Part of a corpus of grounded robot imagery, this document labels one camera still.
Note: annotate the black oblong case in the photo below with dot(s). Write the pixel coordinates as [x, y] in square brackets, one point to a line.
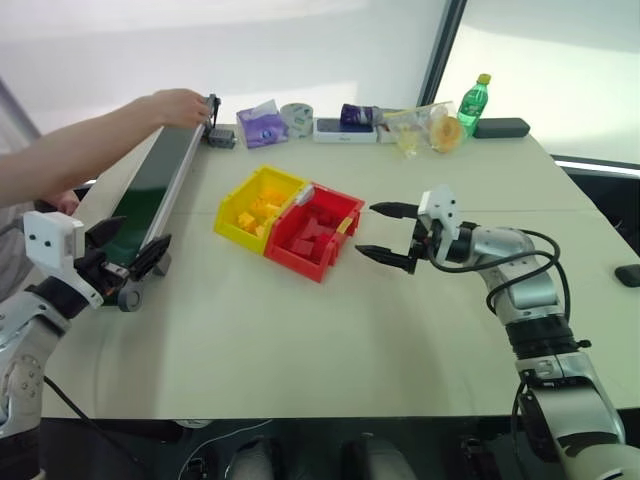
[500, 128]

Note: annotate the grey tape roll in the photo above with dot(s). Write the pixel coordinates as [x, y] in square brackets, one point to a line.
[296, 120]

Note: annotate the person's left hand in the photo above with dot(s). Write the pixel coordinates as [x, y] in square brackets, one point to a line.
[180, 107]

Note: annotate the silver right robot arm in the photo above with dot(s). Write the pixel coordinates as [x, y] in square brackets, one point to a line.
[530, 290]

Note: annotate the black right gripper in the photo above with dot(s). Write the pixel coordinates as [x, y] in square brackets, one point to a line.
[422, 245]

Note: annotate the purple tissue packet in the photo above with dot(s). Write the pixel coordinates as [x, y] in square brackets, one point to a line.
[262, 125]

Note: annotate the red plastic bin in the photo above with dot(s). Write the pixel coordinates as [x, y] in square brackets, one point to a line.
[310, 260]

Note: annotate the person's right hand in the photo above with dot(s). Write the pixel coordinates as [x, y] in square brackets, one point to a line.
[69, 202]

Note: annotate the person's bare left forearm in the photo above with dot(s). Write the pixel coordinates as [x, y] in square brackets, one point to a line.
[75, 150]

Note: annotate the black computer mouse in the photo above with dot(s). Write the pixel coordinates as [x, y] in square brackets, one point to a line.
[629, 275]

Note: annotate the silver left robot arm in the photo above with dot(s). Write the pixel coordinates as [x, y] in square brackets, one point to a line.
[20, 375]

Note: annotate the small grey electric motor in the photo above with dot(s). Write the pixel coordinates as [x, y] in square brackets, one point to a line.
[220, 137]

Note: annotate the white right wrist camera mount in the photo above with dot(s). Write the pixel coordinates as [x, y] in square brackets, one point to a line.
[442, 207]

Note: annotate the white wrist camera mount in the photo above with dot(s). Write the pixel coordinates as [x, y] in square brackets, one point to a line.
[50, 235]
[442, 207]

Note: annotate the white flat box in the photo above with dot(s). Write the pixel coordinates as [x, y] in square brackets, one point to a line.
[345, 132]

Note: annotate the green conveyor belt unit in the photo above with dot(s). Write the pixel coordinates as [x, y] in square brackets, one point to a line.
[150, 170]

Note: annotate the clear plastic bag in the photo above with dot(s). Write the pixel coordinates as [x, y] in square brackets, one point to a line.
[410, 130]

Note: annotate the dark window frame post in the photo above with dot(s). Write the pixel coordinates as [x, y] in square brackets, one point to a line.
[440, 50]

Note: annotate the purple foil pouch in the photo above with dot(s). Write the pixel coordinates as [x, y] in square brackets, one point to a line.
[357, 114]

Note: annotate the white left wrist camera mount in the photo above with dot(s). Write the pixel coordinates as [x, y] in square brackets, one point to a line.
[50, 235]

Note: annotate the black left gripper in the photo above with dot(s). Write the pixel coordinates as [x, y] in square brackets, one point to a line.
[102, 272]

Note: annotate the red block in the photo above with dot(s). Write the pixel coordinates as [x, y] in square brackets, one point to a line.
[301, 249]

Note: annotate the yellow block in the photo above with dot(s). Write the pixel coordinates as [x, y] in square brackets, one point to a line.
[266, 210]
[247, 221]
[275, 196]

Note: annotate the green plastic bottle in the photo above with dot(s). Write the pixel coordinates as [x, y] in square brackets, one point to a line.
[472, 107]

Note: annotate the yellow plastic bin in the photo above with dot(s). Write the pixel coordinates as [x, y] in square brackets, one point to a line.
[240, 200]

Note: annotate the round orange pastry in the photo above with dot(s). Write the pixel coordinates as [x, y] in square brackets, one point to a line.
[447, 134]

